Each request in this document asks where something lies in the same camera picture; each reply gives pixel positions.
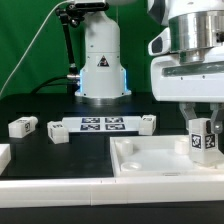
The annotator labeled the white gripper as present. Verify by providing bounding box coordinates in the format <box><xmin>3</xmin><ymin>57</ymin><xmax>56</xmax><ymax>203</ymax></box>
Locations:
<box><xmin>151</xmin><ymin>53</ymin><xmax>224</xmax><ymax>134</ymax></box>

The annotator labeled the grey overhead camera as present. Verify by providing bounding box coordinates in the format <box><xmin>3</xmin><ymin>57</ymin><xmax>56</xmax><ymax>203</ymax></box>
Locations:
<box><xmin>74</xmin><ymin>0</ymin><xmax>108</xmax><ymax>11</ymax></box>

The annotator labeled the white square tabletop part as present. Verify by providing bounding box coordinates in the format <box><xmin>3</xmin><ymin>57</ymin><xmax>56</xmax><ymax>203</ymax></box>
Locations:
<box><xmin>110</xmin><ymin>135</ymin><xmax>224</xmax><ymax>177</ymax></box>

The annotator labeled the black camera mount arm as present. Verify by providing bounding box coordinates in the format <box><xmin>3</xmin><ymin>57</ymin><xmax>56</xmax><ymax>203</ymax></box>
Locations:
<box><xmin>55</xmin><ymin>3</ymin><xmax>84</xmax><ymax>80</ymax></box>

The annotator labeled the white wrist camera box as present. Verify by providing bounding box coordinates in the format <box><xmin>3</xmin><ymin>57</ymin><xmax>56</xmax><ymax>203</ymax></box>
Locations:
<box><xmin>148</xmin><ymin>28</ymin><xmax>171</xmax><ymax>56</ymax></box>

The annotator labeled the white front fence rail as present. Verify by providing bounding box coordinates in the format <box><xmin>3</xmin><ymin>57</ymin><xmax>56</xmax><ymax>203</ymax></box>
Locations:
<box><xmin>0</xmin><ymin>174</ymin><xmax>224</xmax><ymax>208</ymax></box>

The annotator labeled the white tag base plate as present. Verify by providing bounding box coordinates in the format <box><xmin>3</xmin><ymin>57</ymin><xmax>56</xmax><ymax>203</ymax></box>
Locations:
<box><xmin>62</xmin><ymin>116</ymin><xmax>141</xmax><ymax>133</ymax></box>

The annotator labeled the black cable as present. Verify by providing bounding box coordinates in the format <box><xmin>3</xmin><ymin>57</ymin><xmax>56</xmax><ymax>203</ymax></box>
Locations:
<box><xmin>30</xmin><ymin>75</ymin><xmax>81</xmax><ymax>95</ymax></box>

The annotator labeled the white left fence piece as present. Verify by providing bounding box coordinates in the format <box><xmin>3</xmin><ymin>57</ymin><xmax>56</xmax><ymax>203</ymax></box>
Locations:
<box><xmin>0</xmin><ymin>144</ymin><xmax>11</xmax><ymax>175</ymax></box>

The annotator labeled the white cable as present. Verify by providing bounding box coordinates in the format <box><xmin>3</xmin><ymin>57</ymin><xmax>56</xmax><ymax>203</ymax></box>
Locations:
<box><xmin>0</xmin><ymin>0</ymin><xmax>75</xmax><ymax>98</ymax></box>

